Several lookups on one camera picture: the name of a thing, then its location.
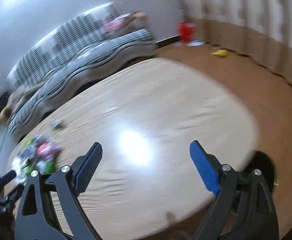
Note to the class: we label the black white striped sofa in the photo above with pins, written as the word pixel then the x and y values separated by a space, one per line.
pixel 74 54

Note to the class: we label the black round trash bin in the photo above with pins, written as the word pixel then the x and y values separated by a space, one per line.
pixel 264 163

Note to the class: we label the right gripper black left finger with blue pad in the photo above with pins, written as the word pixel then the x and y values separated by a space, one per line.
pixel 36 216

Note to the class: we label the yellow toy on floor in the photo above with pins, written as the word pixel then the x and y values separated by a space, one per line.
pixel 220 53

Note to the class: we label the white paper on floor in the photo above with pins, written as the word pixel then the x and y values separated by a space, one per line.
pixel 196 43

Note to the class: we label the pink snack wrapper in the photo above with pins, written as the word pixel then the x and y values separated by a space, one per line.
pixel 48 151

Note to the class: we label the beige patterned curtain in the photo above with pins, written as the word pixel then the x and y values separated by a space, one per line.
pixel 260 29

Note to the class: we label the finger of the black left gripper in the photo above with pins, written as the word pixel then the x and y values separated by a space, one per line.
pixel 7 202

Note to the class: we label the green snack wrapper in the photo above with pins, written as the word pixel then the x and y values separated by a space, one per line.
pixel 44 167

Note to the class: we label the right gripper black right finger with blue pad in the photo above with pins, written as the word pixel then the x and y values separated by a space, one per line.
pixel 243 207

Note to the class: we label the pink clothes on sofa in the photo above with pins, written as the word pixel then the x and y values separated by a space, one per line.
pixel 128 21

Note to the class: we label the red plastic bag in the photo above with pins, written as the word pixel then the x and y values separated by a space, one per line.
pixel 186 31

